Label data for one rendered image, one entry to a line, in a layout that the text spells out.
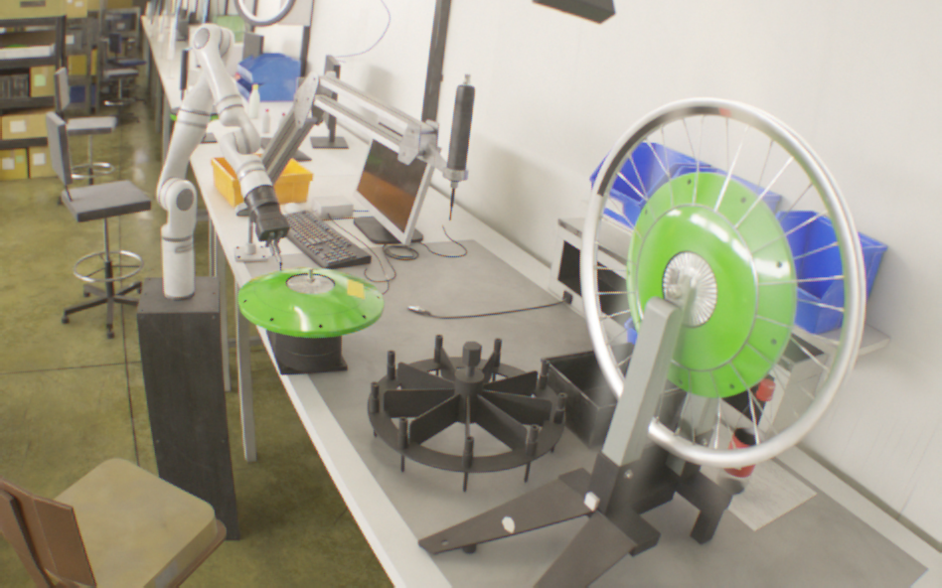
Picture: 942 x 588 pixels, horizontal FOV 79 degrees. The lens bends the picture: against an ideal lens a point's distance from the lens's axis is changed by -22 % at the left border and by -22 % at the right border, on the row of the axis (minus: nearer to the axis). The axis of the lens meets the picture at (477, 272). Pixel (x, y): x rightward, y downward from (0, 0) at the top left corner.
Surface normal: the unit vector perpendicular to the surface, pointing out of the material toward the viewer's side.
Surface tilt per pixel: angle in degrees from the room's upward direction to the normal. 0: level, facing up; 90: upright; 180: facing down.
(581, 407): 93
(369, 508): 0
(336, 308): 17
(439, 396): 92
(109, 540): 0
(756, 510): 0
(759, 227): 71
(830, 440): 90
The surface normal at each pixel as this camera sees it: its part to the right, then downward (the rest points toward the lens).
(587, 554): -0.15, -0.84
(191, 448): 0.32, 0.39
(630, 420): -0.84, 0.05
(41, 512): -0.03, 0.37
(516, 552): 0.12, -0.92
